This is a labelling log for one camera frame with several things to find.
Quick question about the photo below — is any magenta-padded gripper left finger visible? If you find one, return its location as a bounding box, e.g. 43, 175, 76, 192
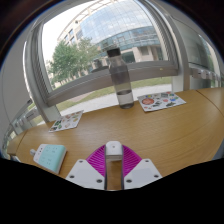
65, 144, 107, 191

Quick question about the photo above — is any clear bottle with black cap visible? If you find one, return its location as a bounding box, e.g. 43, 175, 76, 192
105, 47, 135, 110

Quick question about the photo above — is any green tree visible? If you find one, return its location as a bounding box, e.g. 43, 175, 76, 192
46, 37, 101, 88

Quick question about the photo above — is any white wall socket trunking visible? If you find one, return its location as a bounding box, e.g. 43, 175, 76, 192
1, 99, 41, 151
189, 64, 224, 83

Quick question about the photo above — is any glass office building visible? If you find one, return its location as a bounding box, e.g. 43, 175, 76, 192
56, 0, 168, 68

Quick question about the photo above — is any sticker sheet with red prints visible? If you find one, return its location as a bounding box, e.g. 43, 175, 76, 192
137, 91, 187, 113

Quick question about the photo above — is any sticker sheet with green prints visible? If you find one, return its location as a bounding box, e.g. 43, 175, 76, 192
48, 109, 85, 133

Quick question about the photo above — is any dark window handle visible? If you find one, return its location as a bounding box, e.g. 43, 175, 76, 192
90, 58, 109, 74

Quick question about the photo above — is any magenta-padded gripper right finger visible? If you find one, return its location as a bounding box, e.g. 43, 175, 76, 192
121, 144, 163, 191

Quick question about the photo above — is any white and mint power strip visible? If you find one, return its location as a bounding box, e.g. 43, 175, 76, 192
32, 143, 68, 175

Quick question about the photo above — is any grey window frame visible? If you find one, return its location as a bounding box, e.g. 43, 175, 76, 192
23, 0, 191, 123

